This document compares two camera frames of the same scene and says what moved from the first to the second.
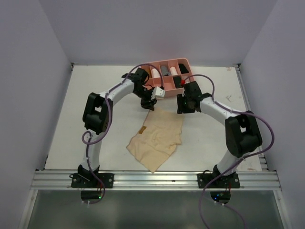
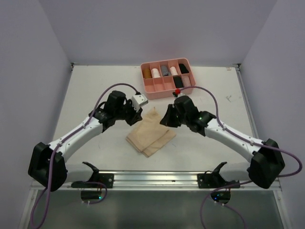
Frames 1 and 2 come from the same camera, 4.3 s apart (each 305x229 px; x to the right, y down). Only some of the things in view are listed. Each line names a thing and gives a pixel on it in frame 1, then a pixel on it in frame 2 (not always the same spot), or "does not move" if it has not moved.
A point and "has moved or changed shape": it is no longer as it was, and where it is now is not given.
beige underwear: (157, 138) has moved or changed shape
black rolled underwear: (183, 68) does not move
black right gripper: (180, 107) -> (166, 119)
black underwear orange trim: (177, 81) does not move
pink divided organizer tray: (168, 74) does not move
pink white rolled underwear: (173, 71) does not move
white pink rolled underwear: (155, 73) does not move
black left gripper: (146, 104) -> (136, 116)
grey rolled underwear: (164, 71) does not move
